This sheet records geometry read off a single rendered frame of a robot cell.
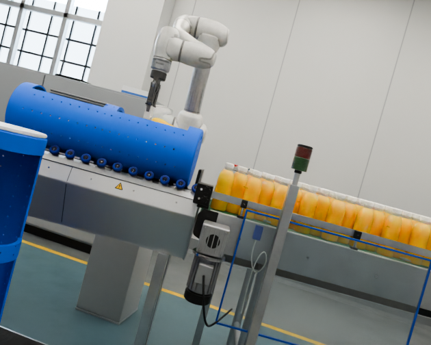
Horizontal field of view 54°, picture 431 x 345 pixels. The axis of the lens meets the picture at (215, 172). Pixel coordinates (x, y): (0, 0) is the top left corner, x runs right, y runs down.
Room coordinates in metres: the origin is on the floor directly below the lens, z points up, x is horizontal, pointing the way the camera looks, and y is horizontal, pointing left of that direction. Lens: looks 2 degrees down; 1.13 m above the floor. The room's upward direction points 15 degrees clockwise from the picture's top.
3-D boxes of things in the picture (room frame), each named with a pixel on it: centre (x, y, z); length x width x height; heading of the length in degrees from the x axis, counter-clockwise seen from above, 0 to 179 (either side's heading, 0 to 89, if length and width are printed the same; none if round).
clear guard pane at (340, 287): (1.74, -0.56, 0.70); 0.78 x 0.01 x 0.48; 89
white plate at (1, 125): (1.55, 0.78, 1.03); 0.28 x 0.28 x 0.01
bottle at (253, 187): (1.88, -0.18, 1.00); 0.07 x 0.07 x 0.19
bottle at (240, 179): (1.92, -0.12, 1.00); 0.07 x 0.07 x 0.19
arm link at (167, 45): (2.01, 0.37, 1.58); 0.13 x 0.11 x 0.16; 93
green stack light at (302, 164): (1.65, -0.31, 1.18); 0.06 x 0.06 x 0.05
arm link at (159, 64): (2.01, 0.38, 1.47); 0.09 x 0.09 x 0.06
